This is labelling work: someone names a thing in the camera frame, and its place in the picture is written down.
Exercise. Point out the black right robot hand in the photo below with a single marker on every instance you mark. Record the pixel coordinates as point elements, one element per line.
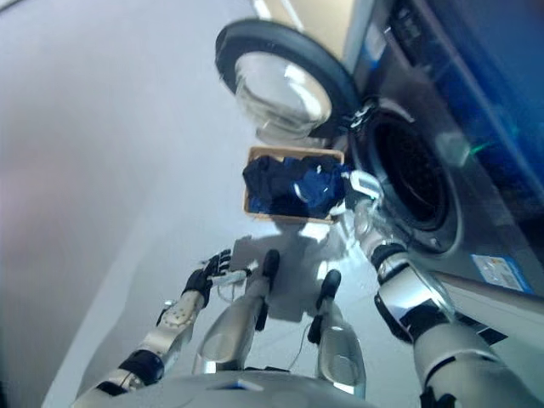
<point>361,183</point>

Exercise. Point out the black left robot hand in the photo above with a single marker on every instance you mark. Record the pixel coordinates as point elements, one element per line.
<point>209,272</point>

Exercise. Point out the blue garment with white trim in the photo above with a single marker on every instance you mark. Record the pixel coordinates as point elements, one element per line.
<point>316,187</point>

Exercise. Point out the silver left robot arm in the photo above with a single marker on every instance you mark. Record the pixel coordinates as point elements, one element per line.
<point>144,344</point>

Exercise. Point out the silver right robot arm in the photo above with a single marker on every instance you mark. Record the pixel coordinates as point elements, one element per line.
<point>429,323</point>

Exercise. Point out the tan laundry basket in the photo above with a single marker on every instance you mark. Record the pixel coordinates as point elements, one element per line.
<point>251,183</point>

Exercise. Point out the grey front-load washing machine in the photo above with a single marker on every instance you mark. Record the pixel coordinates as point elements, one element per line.
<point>459,140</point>

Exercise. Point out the round washing machine door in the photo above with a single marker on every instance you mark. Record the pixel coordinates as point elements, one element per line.
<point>276,81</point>

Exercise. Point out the silver left robot leg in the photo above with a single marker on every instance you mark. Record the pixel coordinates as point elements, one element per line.
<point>242,323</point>

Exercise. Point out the silver robot leg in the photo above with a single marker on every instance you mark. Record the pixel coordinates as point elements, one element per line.
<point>242,323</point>
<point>338,336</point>

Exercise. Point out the dark navy garment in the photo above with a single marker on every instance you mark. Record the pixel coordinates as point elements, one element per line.
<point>265,180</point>

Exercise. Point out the silver robot torso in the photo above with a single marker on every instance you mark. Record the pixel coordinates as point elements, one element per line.
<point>238,390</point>

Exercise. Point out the silver right robot leg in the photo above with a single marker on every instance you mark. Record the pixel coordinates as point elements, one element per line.
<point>338,336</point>

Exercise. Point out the blue energy label sticker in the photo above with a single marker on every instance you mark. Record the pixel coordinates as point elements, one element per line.
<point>501,272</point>

